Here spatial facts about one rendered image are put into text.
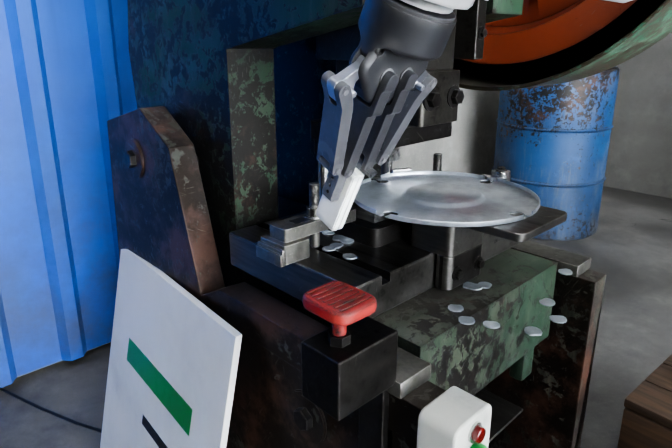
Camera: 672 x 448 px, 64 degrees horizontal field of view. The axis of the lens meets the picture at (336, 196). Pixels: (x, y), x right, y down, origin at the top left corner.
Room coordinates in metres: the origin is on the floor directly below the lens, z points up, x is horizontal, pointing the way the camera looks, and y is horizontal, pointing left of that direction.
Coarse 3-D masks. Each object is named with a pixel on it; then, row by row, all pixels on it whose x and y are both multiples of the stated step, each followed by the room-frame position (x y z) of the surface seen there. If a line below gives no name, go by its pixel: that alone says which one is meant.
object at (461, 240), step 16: (544, 208) 0.77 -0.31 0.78; (416, 224) 0.80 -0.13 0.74; (512, 224) 0.69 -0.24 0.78; (528, 224) 0.69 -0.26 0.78; (544, 224) 0.69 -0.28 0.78; (416, 240) 0.80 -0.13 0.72; (432, 240) 0.78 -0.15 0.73; (448, 240) 0.76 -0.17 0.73; (464, 240) 0.78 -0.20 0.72; (480, 240) 0.81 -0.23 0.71; (512, 240) 0.66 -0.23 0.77; (448, 256) 0.76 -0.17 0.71; (464, 256) 0.78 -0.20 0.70; (480, 256) 0.81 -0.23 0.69; (448, 272) 0.76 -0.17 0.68; (464, 272) 0.78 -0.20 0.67; (448, 288) 0.76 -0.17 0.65
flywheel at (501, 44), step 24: (528, 0) 1.13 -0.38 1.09; (552, 0) 1.10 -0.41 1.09; (576, 0) 1.06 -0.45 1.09; (600, 0) 1.00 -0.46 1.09; (648, 0) 0.99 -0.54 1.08; (504, 24) 1.17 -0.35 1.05; (528, 24) 1.12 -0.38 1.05; (552, 24) 1.06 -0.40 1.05; (576, 24) 1.03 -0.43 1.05; (600, 24) 1.00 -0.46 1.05; (624, 24) 1.03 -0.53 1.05; (504, 48) 1.13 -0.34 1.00; (528, 48) 1.09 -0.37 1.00; (552, 48) 1.05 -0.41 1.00; (576, 48) 1.06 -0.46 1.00
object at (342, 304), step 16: (320, 288) 0.54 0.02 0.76; (336, 288) 0.54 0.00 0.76; (352, 288) 0.54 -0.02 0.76; (304, 304) 0.52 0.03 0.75; (320, 304) 0.50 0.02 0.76; (336, 304) 0.50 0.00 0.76; (352, 304) 0.50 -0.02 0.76; (368, 304) 0.50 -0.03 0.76; (336, 320) 0.48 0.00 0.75; (352, 320) 0.49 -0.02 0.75
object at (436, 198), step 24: (360, 192) 0.84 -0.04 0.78; (384, 192) 0.84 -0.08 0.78; (408, 192) 0.82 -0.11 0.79; (432, 192) 0.82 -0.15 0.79; (456, 192) 0.82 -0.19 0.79; (480, 192) 0.84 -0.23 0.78; (504, 192) 0.84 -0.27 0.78; (528, 192) 0.84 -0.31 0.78; (408, 216) 0.72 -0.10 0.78; (432, 216) 0.72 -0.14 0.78; (456, 216) 0.72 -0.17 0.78; (480, 216) 0.72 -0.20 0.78; (504, 216) 0.72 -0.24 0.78; (528, 216) 0.72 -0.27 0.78
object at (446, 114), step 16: (448, 48) 0.89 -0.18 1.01; (336, 64) 0.89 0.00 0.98; (432, 64) 0.86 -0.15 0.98; (448, 64) 0.89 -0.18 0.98; (448, 80) 0.84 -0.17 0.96; (432, 96) 0.80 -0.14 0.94; (448, 96) 0.84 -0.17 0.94; (416, 112) 0.81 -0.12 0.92; (432, 112) 0.82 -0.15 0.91; (448, 112) 0.85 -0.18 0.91
